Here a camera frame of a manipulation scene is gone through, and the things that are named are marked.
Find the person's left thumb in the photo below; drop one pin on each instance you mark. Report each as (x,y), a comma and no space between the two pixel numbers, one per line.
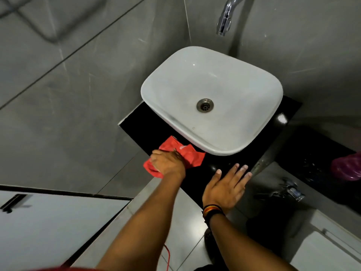
(178,156)

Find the chrome low wall tap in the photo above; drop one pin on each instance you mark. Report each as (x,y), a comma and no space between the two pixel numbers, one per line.
(293,191)

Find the person's right forearm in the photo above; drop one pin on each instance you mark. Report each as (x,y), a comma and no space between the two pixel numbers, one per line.
(242,245)

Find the black stone counter slab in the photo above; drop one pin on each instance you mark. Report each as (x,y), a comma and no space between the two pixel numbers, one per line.
(224,163)

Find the person's right hand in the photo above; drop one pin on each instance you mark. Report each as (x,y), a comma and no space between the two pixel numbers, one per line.
(224,190)

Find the person's left forearm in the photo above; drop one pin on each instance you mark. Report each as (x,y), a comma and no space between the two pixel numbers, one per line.
(143,222)

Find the metal sink drain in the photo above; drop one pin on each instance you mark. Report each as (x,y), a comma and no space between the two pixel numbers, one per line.
(205,105)

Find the chrome wall faucet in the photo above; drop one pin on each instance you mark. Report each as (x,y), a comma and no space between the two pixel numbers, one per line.
(224,19)

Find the white ceramic sink basin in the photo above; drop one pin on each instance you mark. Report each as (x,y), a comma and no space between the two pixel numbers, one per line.
(231,81)

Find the red cleaning cloth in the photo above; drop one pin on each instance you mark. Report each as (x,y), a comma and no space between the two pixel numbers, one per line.
(193,158)

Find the pink plastic bucket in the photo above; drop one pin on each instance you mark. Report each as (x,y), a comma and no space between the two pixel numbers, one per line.
(347,166)

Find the person's right thumb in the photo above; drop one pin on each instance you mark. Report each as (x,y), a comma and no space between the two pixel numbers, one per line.
(216,178)

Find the black and orange wristband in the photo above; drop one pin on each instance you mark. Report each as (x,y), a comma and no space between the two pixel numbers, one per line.
(212,210)

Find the person's right middle finger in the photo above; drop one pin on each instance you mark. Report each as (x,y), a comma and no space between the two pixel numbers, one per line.
(239,174)

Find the white door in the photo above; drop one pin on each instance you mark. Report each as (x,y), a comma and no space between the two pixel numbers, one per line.
(56,231)

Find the person's left hand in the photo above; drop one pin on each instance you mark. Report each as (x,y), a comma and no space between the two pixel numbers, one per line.
(169,164)

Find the white toilet cistern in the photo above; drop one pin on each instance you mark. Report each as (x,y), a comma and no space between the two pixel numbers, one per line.
(324,248)

